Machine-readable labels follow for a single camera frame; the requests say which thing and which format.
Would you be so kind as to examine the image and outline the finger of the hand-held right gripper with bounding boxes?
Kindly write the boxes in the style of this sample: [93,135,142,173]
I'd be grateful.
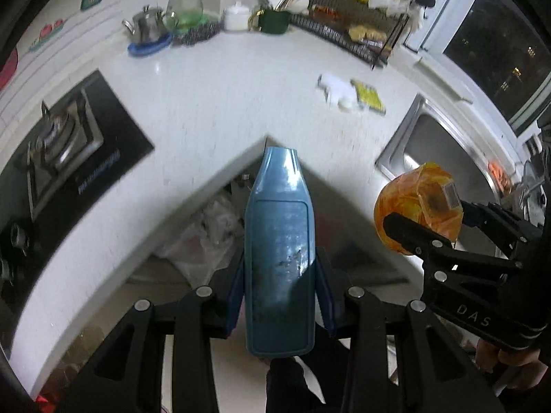
[382,212,523,306]
[460,199,544,263]

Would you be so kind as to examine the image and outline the yellow green sponge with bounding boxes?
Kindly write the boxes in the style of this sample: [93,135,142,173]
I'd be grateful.
[351,78,387,116]

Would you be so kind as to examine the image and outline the orange cloth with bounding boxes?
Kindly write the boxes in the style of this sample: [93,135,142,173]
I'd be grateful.
[488,161,513,192]

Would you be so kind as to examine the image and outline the window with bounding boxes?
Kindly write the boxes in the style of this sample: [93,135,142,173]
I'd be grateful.
[405,0,551,134]

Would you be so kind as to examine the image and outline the steel sink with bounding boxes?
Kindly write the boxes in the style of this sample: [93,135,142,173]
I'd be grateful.
[375,93,526,263]

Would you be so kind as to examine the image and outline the person's right hand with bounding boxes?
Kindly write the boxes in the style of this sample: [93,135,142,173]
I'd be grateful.
[475,339,544,394]

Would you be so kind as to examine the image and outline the black wire rack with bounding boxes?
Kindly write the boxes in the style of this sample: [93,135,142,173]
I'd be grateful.
[288,0,412,70]

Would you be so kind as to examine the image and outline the orange plastic wrapper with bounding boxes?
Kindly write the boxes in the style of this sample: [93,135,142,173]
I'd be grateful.
[373,162,465,256]

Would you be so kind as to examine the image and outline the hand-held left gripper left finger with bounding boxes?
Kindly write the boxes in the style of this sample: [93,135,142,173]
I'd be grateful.
[58,247,247,413]

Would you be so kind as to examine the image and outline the white cloth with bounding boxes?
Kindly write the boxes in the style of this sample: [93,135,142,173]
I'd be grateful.
[370,0,427,31]

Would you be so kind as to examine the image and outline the steel faucet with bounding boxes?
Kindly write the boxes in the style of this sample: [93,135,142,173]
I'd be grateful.
[512,131,551,224]

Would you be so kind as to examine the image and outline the steel teapot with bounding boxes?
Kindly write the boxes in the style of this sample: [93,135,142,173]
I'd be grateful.
[122,5,168,46]

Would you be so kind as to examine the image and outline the steel wool scrubber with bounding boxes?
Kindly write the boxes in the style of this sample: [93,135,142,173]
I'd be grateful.
[172,19,225,47]

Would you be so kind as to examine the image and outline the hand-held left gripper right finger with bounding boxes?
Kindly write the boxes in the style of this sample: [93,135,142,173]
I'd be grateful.
[315,247,505,413]

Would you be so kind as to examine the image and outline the white lidded jar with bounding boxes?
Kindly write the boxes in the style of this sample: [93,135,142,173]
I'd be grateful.
[224,1,250,32]

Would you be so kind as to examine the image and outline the black gas stove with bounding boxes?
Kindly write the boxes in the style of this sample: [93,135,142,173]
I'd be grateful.
[0,69,156,310]

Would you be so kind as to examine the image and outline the blue coaster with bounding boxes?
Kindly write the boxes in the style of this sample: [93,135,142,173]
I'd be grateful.
[127,32,175,57]

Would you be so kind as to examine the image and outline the clear plastic bag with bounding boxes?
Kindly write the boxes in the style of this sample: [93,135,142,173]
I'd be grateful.
[155,193,246,285]

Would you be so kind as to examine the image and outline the yellow bread loaf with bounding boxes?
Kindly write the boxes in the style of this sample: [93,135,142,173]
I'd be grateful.
[349,26,388,44]

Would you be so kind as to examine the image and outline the green mug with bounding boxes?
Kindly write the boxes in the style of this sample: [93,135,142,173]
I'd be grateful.
[250,6,291,35]

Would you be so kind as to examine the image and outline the blue plastic bottle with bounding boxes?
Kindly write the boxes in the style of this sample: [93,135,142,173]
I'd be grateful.
[244,146,318,358]

